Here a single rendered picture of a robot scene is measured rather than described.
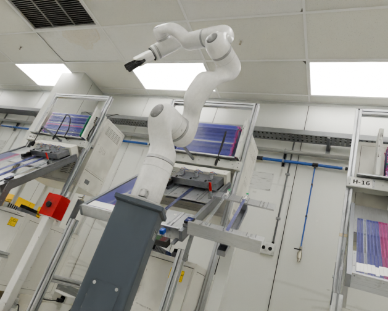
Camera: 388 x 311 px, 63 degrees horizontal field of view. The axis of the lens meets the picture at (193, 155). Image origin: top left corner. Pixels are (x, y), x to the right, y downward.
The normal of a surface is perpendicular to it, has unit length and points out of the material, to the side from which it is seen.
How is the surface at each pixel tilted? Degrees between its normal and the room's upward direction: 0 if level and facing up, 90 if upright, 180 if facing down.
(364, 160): 90
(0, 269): 90
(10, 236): 90
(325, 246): 90
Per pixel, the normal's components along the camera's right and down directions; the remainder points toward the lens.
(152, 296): -0.33, -0.47
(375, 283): -0.45, 0.28
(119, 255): 0.01, -0.39
